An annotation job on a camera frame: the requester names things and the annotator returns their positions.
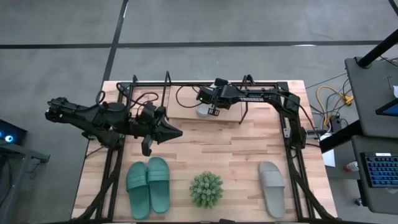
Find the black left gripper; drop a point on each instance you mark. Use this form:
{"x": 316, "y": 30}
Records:
{"x": 146, "y": 130}

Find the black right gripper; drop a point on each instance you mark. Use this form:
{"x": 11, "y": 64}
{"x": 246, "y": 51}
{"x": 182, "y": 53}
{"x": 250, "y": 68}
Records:
{"x": 224, "y": 96}

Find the grey rubber slide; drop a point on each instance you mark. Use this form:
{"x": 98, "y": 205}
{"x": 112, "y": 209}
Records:
{"x": 272, "y": 189}
{"x": 202, "y": 112}

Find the green rubber slide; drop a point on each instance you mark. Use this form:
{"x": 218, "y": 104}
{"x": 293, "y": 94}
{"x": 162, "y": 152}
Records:
{"x": 159, "y": 186}
{"x": 138, "y": 193}

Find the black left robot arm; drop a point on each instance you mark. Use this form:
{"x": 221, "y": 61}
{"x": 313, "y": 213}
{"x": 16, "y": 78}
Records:
{"x": 87, "y": 119}

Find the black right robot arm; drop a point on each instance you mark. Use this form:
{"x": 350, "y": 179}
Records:
{"x": 270, "y": 95}

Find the artificial plant in patterned pot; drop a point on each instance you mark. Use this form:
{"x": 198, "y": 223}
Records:
{"x": 206, "y": 189}

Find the white paper sheet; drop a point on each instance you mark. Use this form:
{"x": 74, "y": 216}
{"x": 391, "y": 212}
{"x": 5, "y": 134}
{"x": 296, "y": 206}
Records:
{"x": 329, "y": 157}

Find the black square bar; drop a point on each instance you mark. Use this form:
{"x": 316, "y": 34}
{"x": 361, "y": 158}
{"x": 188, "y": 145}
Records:
{"x": 342, "y": 137}

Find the grey metal cart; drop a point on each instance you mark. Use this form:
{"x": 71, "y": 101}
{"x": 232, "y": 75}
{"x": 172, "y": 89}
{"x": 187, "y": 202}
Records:
{"x": 25, "y": 153}

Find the red and white bottle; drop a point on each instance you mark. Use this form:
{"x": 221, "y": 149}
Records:
{"x": 351, "y": 166}

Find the grey desk with tablet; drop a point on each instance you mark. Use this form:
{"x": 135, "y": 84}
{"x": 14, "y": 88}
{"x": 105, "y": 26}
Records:
{"x": 367, "y": 99}

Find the computer case with blue light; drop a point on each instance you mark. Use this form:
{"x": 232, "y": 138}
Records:
{"x": 12, "y": 132}

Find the black round pole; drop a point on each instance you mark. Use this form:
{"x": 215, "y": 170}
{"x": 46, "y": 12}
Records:
{"x": 376, "y": 49}

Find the grey desk with keyboard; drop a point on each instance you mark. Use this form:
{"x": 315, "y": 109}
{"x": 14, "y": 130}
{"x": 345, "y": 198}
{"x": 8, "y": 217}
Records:
{"x": 363, "y": 199}

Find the dark tablet screen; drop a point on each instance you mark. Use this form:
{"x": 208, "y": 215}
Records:
{"x": 390, "y": 109}

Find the backlit keyboard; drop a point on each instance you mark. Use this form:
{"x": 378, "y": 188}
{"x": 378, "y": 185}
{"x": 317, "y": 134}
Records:
{"x": 382, "y": 171}

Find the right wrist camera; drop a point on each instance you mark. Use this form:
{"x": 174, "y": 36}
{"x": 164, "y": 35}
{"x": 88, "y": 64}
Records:
{"x": 206, "y": 95}

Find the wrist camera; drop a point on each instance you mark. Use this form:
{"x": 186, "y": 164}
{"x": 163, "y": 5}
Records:
{"x": 206, "y": 95}
{"x": 147, "y": 113}

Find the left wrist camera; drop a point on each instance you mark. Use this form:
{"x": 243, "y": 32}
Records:
{"x": 147, "y": 113}

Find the black metal table frame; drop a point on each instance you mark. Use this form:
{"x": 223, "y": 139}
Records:
{"x": 113, "y": 183}

